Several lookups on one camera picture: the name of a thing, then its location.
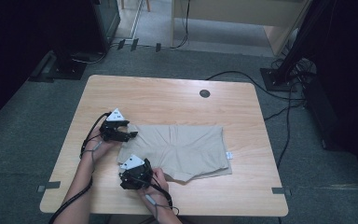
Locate person's right hand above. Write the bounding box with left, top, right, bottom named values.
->
left=138, top=167, right=171, bottom=204

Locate person's left hand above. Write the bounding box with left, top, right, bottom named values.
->
left=82, top=128, right=122, bottom=161

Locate grey left wrist cord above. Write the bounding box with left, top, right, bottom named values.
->
left=83, top=141, right=103, bottom=174

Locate long black floor cable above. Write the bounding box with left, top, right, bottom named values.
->
left=205, top=70, right=306, bottom=102

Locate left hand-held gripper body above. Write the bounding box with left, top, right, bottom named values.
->
left=99, top=107, right=126, bottom=143

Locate black hanging cable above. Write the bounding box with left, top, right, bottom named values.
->
left=171, top=0, right=190, bottom=49

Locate grey wrist cord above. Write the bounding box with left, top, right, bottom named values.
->
left=83, top=141, right=103, bottom=174
left=144, top=194, right=180, bottom=220

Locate dark glass-fronted cabinet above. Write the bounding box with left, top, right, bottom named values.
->
left=91, top=0, right=121, bottom=52

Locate beige short-sleeved shirt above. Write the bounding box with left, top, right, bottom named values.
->
left=117, top=124, right=233, bottom=183

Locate light wooden desk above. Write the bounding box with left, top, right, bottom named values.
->
left=171, top=0, right=313, bottom=57

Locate yellowish floor tape strip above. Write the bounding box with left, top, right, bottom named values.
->
left=316, top=183, right=358, bottom=191

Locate dark curtain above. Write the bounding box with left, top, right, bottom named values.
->
left=0, top=0, right=54, bottom=130
left=316, top=0, right=358, bottom=194

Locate grey tape piece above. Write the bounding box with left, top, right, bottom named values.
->
left=36, top=181, right=62, bottom=193
left=271, top=187, right=292, bottom=197

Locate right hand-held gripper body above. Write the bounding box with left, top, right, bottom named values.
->
left=119, top=154, right=154, bottom=189

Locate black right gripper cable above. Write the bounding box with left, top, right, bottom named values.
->
left=130, top=174, right=173, bottom=208

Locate grey right wrist cord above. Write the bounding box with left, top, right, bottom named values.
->
left=144, top=194, right=180, bottom=220

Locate black stand with flat base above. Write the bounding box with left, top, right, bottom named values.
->
left=27, top=0, right=88, bottom=83

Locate thin black floor cable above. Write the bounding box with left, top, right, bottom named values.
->
left=276, top=83, right=293, bottom=169

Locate short black floor cable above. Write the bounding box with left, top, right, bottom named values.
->
left=264, top=102, right=306, bottom=121

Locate black slanted stand with base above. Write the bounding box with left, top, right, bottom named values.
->
left=259, top=0, right=334, bottom=92

